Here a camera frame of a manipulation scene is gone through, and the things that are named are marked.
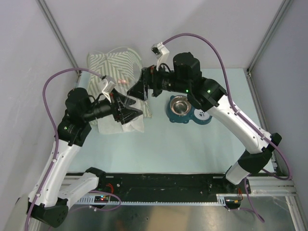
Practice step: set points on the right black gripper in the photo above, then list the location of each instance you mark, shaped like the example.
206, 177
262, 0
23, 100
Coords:
149, 76

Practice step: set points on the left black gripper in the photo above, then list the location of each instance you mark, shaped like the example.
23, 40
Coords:
126, 113

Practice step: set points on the striped green white pet tent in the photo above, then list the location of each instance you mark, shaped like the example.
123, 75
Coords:
123, 65

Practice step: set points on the stainless steel bowl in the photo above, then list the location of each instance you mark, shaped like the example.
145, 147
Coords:
179, 105

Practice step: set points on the teal double bowl stand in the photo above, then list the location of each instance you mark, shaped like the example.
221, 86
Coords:
197, 116

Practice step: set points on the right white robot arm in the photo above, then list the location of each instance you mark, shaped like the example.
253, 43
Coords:
209, 96

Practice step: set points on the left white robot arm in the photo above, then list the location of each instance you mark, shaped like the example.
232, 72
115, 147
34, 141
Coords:
47, 202

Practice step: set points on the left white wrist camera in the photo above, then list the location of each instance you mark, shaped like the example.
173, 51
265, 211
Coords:
106, 86

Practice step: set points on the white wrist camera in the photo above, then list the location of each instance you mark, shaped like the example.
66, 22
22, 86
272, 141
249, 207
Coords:
106, 86
161, 53

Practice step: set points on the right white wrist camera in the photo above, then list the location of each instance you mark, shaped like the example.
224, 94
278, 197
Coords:
161, 53

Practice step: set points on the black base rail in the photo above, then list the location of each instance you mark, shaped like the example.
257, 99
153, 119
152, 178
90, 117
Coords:
153, 187

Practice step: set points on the white slotted cable duct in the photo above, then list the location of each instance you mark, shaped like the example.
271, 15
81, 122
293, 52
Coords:
96, 200

